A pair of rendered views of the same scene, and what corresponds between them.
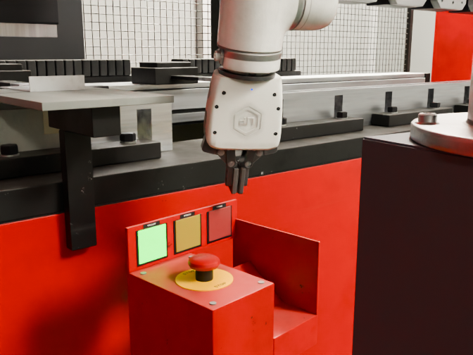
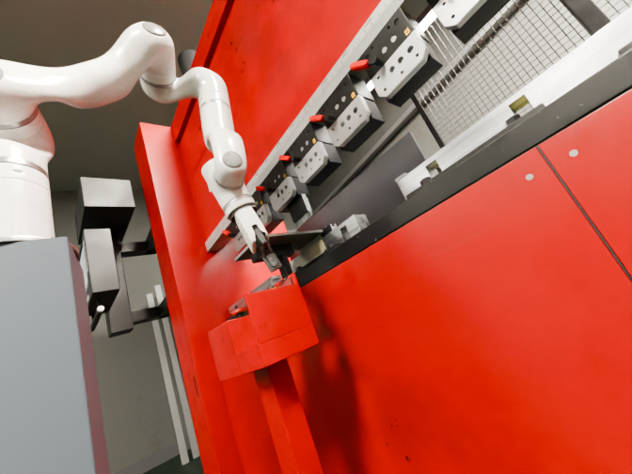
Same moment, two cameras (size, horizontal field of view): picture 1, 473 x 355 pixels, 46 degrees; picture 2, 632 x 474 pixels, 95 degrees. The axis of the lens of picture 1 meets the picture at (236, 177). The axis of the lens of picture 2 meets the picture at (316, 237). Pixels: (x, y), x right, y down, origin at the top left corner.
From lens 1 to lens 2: 1.17 m
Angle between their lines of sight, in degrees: 89
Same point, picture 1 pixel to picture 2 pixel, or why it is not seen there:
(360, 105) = (576, 74)
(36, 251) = not seen: hidden behind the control
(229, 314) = (213, 335)
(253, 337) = (226, 350)
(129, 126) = (339, 239)
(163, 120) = (354, 228)
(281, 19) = (217, 191)
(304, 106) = (465, 147)
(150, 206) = (319, 282)
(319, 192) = (449, 231)
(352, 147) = (475, 165)
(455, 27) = not seen: outside the picture
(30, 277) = not seen: hidden behind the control
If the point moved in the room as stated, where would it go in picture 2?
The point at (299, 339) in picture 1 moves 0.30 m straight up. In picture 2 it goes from (251, 359) to (214, 229)
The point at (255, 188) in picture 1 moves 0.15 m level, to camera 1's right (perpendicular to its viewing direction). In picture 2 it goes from (375, 252) to (388, 233)
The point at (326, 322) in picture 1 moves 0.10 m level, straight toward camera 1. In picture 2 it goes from (561, 392) to (500, 414)
